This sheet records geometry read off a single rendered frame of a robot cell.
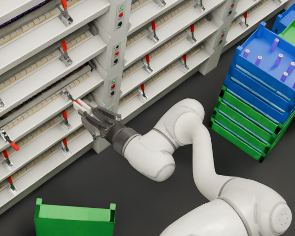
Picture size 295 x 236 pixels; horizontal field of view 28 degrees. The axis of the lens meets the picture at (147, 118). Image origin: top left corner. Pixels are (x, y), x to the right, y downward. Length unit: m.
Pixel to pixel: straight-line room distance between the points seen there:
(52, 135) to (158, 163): 0.58
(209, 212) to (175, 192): 1.25
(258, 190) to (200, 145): 0.36
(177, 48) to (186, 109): 0.73
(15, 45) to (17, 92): 0.20
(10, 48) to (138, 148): 0.49
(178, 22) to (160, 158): 0.75
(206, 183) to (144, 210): 1.00
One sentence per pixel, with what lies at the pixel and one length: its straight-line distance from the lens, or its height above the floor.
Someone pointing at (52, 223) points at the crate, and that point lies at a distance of 2.27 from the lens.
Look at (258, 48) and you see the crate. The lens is 2.45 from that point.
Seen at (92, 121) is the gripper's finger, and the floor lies 0.60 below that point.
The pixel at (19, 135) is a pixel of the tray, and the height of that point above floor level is 0.54.
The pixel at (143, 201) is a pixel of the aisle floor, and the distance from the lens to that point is 2.50.
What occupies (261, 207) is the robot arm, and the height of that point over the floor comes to 1.11.
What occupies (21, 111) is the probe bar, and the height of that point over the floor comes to 0.58.
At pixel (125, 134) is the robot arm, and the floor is 0.67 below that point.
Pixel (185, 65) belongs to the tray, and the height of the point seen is 0.19.
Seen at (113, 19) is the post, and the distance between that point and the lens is 1.92.
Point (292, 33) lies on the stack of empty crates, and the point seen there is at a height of 0.32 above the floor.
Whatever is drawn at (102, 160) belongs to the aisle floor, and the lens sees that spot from 2.58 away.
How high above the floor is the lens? 2.24
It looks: 55 degrees down
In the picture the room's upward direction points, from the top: 12 degrees clockwise
